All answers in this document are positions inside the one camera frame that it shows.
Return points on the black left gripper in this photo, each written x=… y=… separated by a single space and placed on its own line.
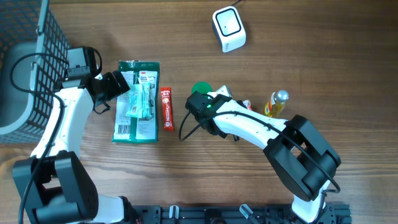
x=114 y=89

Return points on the teal snack bar wrapper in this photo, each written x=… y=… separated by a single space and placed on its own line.
x=139 y=105

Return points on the red Nescafe coffee stick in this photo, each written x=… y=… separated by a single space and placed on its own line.
x=167 y=108

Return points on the green lid round container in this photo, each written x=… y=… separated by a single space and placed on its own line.
x=202 y=87

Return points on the red white juice carton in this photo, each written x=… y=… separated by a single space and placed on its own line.
x=224 y=90

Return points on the yellow oil bottle silver cap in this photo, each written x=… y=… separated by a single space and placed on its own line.
x=276 y=103

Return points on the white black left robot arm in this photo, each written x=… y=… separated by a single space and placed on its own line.
x=53 y=184

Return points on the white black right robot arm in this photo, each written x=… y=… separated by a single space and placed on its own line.
x=302 y=158

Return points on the white barcode scanner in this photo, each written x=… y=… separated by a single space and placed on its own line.
x=228 y=28

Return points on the grey plastic mesh basket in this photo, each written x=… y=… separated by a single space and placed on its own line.
x=33 y=51

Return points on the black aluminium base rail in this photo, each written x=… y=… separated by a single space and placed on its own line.
x=279 y=213

